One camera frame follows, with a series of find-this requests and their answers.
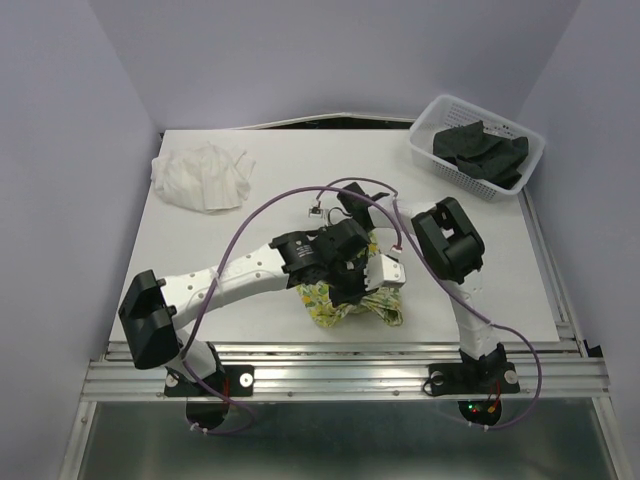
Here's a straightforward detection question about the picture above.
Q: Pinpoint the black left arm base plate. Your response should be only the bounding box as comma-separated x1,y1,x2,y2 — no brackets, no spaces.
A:
163,364,256,436

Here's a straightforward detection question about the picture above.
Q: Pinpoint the white plastic basket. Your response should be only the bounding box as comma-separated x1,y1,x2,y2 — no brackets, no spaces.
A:
408,95,546,202

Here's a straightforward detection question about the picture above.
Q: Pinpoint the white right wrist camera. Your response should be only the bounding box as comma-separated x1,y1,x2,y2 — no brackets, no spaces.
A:
308,206,324,219

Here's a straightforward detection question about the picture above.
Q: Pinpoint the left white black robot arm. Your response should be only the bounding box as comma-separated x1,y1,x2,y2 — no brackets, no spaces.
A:
118,219,370,394

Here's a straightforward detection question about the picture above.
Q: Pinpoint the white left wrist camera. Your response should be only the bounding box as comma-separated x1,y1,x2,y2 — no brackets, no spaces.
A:
364,254,406,291

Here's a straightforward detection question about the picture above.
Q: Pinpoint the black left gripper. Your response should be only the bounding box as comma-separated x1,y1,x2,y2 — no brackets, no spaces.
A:
321,255,379,308

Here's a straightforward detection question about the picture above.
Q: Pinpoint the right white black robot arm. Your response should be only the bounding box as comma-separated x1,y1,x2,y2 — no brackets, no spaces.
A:
337,182,511,395

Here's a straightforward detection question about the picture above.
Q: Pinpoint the aluminium extrusion rail frame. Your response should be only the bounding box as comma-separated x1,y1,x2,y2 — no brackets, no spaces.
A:
60,320,633,479

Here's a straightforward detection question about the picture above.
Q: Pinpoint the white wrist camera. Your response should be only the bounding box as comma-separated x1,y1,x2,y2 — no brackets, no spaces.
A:
308,206,324,219
364,254,406,291

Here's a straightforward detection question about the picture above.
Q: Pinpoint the black skirt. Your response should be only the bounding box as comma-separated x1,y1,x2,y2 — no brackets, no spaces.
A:
433,121,529,189

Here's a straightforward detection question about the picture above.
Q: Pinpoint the lemon print skirt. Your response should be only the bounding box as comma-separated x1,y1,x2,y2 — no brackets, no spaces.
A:
294,229,404,328

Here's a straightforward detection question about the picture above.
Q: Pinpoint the white pleated skirt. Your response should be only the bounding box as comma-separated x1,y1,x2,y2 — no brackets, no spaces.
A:
151,143,256,214

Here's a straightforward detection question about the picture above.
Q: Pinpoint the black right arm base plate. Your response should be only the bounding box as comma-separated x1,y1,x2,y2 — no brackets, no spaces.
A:
422,362,521,428

